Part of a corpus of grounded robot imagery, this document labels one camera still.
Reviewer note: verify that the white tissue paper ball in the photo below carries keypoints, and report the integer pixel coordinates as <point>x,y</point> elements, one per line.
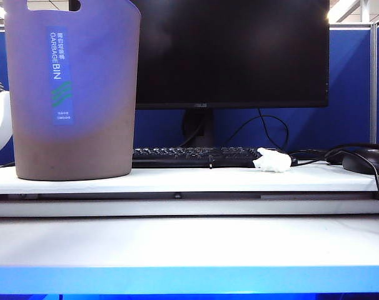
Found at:
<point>272,162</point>

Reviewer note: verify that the black computer keyboard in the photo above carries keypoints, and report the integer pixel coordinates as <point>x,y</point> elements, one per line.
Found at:
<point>177,156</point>

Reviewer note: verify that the black computer monitor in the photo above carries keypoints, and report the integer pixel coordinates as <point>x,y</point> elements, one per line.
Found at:
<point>233,56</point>

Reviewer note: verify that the grey plastic garbage bin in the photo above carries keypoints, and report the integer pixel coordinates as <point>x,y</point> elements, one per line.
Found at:
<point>92,93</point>

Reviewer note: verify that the wide blue partition panel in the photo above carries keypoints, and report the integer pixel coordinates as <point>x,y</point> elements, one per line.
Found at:
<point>346,78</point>

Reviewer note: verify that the black dome-shaped device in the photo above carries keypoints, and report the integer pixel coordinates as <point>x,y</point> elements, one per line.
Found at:
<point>364,162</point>

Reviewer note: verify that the long ceiling light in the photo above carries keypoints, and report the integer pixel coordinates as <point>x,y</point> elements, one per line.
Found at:
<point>342,11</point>

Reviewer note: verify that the grey metal desk rail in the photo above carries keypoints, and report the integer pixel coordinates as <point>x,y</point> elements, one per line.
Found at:
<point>145,196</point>

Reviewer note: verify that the grey partition post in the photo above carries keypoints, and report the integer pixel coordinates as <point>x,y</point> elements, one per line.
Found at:
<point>373,93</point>

